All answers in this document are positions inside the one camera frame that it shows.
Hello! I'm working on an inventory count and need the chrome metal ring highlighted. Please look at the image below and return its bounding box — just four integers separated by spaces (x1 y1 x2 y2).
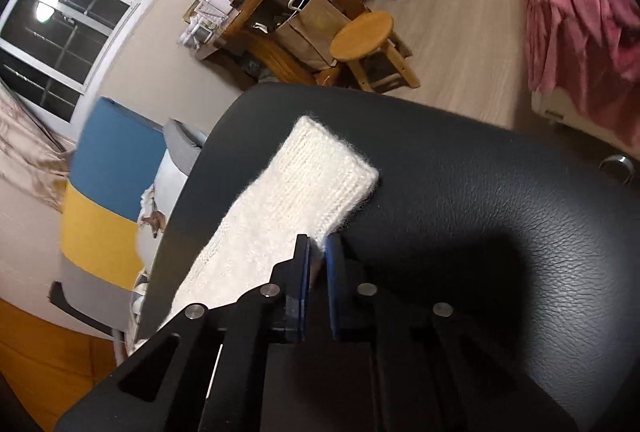
599 154 637 186

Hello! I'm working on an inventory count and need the deer print white pillow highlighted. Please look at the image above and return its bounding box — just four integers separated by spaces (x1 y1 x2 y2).
135 147 191 278

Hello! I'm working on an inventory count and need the brown paper bag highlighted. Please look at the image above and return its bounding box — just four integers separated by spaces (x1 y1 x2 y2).
274 0 351 70

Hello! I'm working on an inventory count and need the multicolour fabric sofa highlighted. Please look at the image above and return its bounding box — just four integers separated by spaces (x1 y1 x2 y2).
47 96 208 360

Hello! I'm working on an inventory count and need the pink blanket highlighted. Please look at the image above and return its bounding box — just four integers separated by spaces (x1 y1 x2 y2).
507 0 640 133

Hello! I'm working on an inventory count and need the pale floral curtain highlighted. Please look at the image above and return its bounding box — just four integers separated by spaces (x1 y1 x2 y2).
0 82 76 213

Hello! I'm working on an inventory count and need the round wooden stool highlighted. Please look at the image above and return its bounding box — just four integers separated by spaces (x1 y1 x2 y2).
330 10 421 93

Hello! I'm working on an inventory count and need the white bed frame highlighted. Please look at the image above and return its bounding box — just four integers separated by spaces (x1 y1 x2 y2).
530 89 640 148

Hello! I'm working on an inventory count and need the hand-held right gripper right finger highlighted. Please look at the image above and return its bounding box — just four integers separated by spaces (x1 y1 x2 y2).
325 235 578 432

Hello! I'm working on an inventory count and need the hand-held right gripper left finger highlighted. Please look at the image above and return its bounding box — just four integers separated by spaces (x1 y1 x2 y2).
54 234 313 432

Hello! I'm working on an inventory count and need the large white frame window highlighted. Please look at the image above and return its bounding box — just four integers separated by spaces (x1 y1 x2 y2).
0 0 188 128

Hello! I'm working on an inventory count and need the orange wooden wardrobe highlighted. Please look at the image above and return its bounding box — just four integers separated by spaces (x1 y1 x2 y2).
0 297 128 418

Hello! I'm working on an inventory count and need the white knit sweater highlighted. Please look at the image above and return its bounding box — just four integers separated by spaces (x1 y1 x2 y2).
131 114 381 355

